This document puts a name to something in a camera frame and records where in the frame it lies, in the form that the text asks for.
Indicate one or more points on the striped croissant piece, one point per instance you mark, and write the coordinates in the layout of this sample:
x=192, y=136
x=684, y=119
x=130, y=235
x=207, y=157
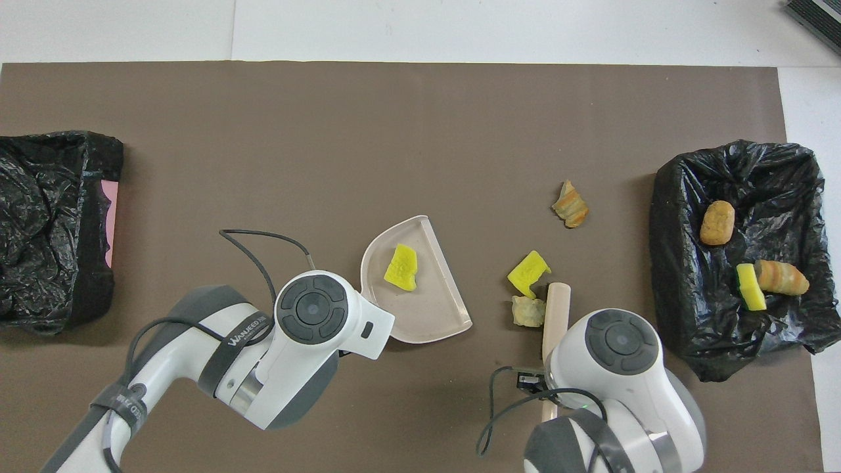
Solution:
x=782, y=278
x=529, y=312

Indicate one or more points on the beige hand brush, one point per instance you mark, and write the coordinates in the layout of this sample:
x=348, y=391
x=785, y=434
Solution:
x=557, y=315

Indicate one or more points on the notched yellow sponge piece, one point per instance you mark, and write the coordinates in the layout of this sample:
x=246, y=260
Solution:
x=525, y=276

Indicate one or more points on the beige plastic dustpan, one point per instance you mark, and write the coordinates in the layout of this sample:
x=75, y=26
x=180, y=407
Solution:
x=427, y=309

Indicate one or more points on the pale torn pastry piece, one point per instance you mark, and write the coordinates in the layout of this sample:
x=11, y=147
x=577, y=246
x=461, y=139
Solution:
x=570, y=205

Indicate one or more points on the yellow green-edged sponge piece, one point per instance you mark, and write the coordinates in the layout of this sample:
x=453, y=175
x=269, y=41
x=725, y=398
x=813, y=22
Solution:
x=751, y=289

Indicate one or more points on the brown fried nugget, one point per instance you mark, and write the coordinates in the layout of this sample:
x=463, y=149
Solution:
x=717, y=223

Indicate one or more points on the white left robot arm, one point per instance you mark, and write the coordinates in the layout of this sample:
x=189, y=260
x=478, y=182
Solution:
x=295, y=355

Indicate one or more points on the black plastic bin bag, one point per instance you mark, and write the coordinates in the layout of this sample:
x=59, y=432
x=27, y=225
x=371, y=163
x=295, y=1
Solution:
x=742, y=348
x=46, y=230

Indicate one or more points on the pink bin box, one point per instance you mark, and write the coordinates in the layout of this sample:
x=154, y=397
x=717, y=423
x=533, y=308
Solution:
x=112, y=223

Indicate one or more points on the brown paper table mat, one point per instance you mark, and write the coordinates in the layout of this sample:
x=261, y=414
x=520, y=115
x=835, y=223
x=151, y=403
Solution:
x=263, y=131

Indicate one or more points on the dark ridged device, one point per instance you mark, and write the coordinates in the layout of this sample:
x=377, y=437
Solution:
x=821, y=16

